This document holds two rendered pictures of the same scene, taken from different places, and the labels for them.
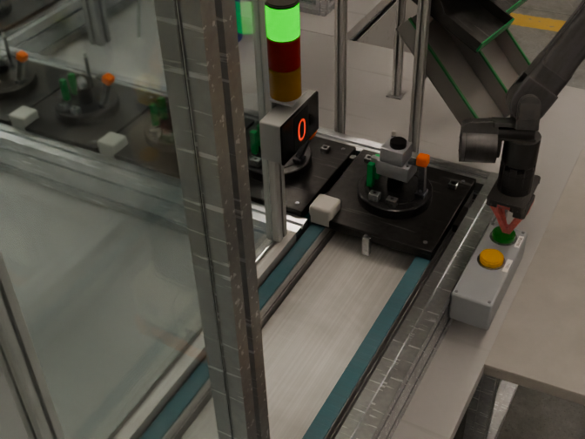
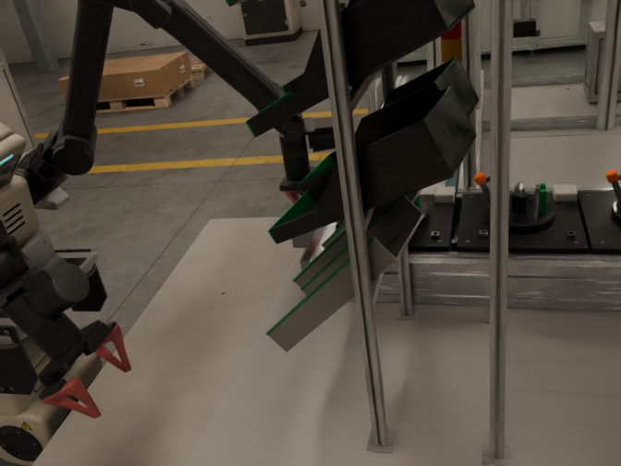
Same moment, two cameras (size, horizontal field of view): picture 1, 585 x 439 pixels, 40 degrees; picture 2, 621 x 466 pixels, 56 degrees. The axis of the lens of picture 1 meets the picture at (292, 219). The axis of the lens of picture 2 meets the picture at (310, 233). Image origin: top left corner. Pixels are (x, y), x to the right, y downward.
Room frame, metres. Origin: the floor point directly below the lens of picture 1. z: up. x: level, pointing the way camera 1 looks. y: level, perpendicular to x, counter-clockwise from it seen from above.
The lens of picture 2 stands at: (2.30, -0.59, 1.59)
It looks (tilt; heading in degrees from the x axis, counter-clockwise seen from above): 28 degrees down; 170
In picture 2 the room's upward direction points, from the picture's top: 9 degrees counter-clockwise
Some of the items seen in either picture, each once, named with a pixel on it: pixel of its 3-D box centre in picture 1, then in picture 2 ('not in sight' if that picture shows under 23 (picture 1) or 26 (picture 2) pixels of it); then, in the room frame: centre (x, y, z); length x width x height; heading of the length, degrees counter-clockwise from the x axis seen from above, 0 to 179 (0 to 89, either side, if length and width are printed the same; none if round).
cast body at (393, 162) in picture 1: (392, 155); not in sight; (1.21, -0.19, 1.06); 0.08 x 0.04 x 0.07; 57
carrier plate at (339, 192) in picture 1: (394, 199); (397, 222); (1.20, -0.19, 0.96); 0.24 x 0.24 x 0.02; 60
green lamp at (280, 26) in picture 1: (282, 19); not in sight; (1.10, 0.00, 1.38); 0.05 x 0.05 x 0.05
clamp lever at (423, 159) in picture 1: (418, 172); not in sight; (1.18, -0.23, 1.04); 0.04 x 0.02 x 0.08; 60
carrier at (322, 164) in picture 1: (275, 144); (519, 200); (1.33, 0.03, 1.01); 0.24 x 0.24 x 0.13; 60
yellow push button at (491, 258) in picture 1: (491, 260); not in sight; (1.02, -0.34, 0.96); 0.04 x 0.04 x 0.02
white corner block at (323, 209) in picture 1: (325, 210); (444, 198); (1.17, -0.06, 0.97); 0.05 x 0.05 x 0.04; 60
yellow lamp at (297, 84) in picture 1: (285, 79); (453, 49); (1.10, 0.00, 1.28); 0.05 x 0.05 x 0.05
